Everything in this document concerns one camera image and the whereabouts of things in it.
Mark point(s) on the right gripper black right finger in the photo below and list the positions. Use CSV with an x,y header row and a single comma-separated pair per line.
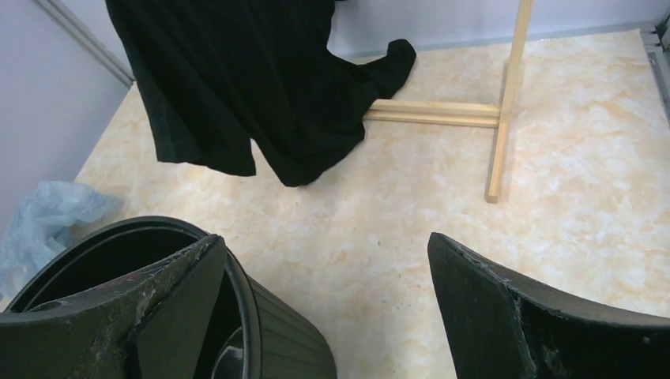
x,y
502,324

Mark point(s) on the black printed t-shirt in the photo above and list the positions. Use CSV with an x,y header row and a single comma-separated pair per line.
x,y
220,77

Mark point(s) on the wooden clothes rack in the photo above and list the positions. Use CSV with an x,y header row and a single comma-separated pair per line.
x,y
479,115

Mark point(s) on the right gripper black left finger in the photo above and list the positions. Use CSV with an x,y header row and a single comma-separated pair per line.
x,y
149,323

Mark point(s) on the light blue trash bag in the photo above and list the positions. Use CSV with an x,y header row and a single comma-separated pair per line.
x,y
41,228

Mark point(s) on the black plastic trash bin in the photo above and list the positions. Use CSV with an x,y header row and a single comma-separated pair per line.
x,y
251,332

